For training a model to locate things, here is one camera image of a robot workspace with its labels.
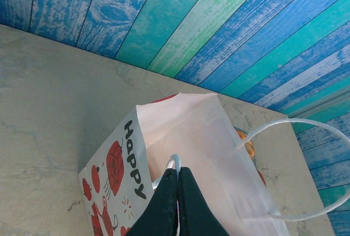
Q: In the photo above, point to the red and white paper bag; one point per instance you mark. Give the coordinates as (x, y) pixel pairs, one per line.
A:
(191, 143)

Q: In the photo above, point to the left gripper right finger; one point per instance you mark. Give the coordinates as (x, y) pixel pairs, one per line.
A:
(194, 211)

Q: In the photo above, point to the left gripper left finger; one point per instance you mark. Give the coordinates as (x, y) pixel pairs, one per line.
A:
(161, 211)

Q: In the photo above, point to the long many-ridged fake bread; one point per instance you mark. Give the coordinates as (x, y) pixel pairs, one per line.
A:
(249, 148)

